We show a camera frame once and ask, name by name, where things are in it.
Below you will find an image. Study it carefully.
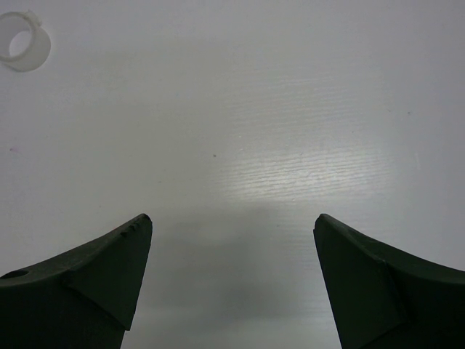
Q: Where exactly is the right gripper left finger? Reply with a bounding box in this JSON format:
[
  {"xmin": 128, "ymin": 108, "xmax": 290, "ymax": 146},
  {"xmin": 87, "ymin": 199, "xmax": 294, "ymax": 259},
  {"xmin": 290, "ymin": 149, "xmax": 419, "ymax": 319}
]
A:
[{"xmin": 1, "ymin": 214, "xmax": 153, "ymax": 348}]

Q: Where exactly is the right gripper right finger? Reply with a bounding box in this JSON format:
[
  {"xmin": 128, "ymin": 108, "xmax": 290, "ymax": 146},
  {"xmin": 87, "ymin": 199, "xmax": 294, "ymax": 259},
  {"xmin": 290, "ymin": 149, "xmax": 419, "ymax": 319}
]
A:
[{"xmin": 313, "ymin": 214, "xmax": 464, "ymax": 348}]

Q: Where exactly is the small white tape roll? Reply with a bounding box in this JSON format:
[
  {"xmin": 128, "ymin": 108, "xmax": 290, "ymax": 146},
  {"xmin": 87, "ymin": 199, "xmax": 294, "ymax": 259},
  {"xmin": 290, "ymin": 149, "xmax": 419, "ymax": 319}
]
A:
[{"xmin": 1, "ymin": 10, "xmax": 51, "ymax": 72}]

